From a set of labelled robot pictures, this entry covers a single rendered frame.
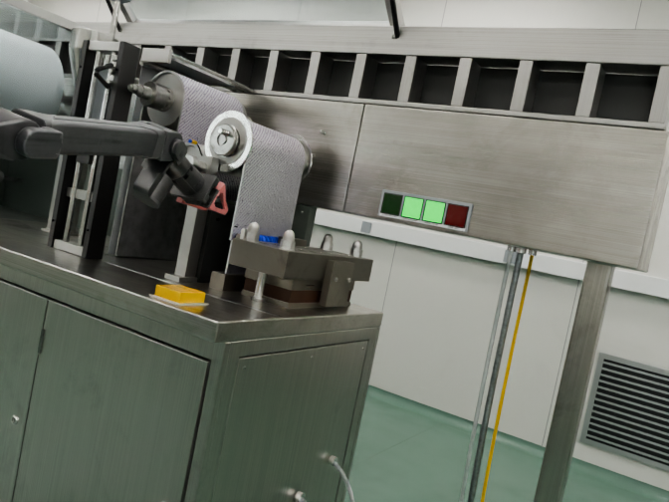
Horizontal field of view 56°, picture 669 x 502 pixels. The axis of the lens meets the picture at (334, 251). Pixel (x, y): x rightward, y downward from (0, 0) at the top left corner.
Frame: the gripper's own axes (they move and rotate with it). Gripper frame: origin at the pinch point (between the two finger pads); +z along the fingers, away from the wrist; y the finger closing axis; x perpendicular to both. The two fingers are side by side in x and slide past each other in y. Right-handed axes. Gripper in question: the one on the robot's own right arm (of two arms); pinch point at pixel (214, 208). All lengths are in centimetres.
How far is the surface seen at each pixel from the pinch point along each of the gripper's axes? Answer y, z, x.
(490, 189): 48, 28, 35
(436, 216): 36, 31, 26
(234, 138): -3.0, -3.1, 17.2
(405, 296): -73, 259, 92
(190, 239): -8.5, 6.7, -6.2
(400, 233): -83, 236, 125
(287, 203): -0.5, 21.9, 16.5
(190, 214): -10.0, 4.0, -1.1
